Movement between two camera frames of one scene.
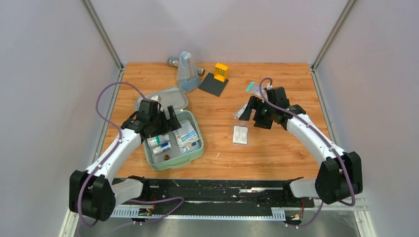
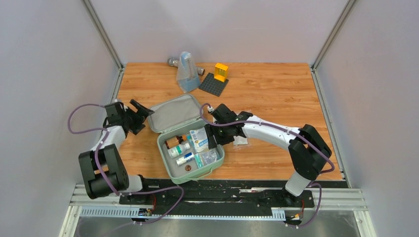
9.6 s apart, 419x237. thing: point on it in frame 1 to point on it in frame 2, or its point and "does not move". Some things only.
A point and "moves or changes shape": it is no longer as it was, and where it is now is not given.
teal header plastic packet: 253,88 to 205,158
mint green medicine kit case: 171,149 moves or changes shape
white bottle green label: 155,140 to 179,150
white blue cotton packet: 187,134 to 200,138
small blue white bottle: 163,147 to 187,158
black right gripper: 257,103 to 211,132
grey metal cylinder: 172,62 does not move
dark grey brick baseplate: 212,85 does not move
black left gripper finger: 173,123 to 144,111
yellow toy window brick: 220,72 does not move
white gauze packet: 240,135 does not move
